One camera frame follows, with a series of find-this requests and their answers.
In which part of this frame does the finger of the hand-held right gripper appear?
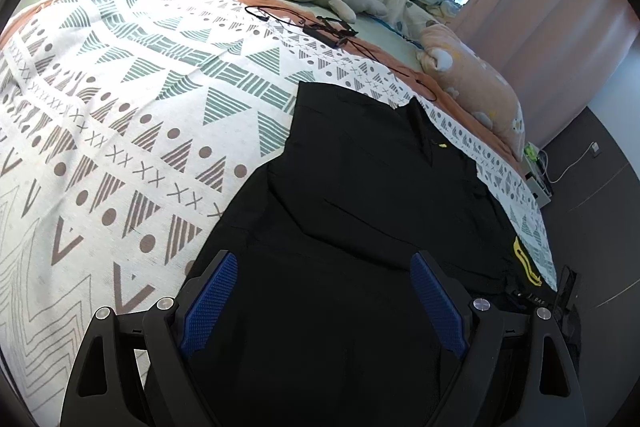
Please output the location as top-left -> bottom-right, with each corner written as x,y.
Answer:
507,288 -> 553,308

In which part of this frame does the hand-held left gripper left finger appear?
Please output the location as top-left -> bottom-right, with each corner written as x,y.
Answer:
60,249 -> 239,427

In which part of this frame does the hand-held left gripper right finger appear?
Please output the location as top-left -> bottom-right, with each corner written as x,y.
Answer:
410,251 -> 586,427

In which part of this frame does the black garment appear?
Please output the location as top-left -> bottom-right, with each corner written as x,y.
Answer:
142,79 -> 581,427

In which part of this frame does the white bedside cabinet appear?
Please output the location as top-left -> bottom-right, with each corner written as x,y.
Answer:
522,149 -> 555,208

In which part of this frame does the white geometric patterned blanket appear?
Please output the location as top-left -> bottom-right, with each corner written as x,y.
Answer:
0,0 -> 558,423

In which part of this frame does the peach flower print pillow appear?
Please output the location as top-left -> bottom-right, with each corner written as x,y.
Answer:
417,23 -> 526,158

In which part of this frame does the pink curtain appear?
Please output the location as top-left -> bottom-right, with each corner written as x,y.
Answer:
447,0 -> 640,148

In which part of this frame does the pale green bed sheet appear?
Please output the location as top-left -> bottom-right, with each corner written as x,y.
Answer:
235,0 -> 426,58

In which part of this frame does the white cable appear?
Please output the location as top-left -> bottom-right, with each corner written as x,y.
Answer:
545,146 -> 596,184

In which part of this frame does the black cable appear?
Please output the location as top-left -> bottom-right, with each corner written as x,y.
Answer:
245,5 -> 436,102

